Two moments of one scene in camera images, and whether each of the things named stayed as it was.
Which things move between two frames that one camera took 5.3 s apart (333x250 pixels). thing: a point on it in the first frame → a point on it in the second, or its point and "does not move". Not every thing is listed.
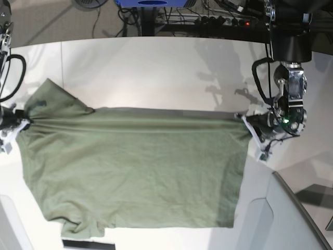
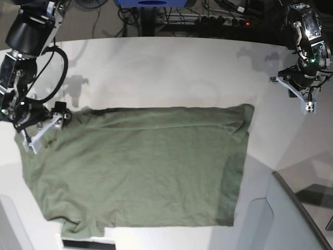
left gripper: (12, 122) → (34, 121)
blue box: (151, 3) does not move
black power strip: (193, 19) does not move
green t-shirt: (91, 168) does not move
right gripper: (268, 126) → (300, 83)
